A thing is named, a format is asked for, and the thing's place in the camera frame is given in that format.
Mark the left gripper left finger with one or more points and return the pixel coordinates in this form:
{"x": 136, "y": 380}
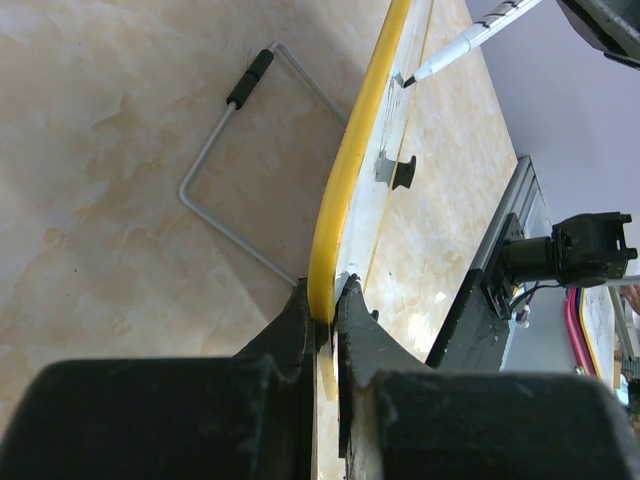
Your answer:
{"x": 250, "y": 415}

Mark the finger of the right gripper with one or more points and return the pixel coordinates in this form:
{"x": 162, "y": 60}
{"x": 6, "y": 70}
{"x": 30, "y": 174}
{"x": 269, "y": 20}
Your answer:
{"x": 609, "y": 26}

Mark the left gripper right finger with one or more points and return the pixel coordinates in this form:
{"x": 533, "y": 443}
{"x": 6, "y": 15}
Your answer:
{"x": 400, "y": 419}

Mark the yellow framed whiteboard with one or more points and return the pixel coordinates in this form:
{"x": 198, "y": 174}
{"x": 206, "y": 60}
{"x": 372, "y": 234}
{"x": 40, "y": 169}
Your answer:
{"x": 378, "y": 218}

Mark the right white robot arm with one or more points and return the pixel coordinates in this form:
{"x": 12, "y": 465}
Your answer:
{"x": 589, "y": 249}

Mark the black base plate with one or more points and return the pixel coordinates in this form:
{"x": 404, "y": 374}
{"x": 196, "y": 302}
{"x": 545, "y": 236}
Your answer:
{"x": 474, "y": 335}

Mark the aluminium frame rail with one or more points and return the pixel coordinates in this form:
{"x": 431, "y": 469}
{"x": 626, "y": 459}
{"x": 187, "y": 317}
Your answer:
{"x": 523, "y": 197}

